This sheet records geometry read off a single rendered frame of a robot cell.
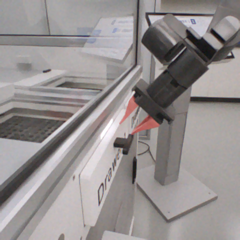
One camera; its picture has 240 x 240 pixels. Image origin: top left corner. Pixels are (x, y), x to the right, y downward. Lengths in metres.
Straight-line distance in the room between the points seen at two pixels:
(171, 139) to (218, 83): 2.28
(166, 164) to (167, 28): 1.23
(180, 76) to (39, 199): 0.29
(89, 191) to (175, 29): 0.31
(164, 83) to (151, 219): 1.19
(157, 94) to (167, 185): 1.32
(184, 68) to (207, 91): 3.21
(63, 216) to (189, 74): 0.30
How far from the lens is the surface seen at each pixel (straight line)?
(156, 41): 0.40
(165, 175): 1.60
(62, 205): 0.29
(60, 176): 0.27
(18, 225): 0.22
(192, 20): 1.37
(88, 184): 0.33
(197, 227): 1.51
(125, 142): 0.43
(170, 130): 1.39
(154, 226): 1.45
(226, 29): 0.39
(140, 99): 0.39
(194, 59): 0.38
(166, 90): 0.39
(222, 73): 3.57
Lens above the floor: 1.13
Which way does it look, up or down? 25 degrees down
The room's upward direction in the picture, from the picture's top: straight up
